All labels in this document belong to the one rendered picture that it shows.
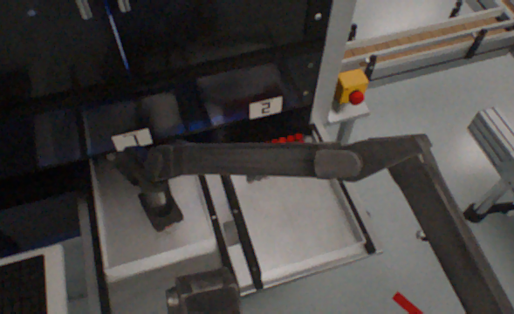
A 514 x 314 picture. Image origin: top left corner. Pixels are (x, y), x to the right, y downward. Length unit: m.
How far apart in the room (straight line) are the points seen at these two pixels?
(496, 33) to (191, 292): 1.35
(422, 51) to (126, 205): 0.99
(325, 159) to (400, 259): 1.51
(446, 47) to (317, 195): 0.65
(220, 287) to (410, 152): 0.31
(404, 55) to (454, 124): 1.20
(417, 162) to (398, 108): 1.95
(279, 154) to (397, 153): 0.19
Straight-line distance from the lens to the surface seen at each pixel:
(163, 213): 0.98
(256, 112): 1.16
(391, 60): 1.46
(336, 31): 1.06
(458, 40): 1.60
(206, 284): 0.57
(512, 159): 1.89
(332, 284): 2.04
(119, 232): 1.17
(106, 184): 1.25
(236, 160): 0.78
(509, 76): 3.01
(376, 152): 0.66
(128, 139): 1.13
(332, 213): 1.17
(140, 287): 1.11
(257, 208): 1.16
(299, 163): 0.72
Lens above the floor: 1.92
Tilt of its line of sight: 58 degrees down
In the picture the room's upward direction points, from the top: 1 degrees clockwise
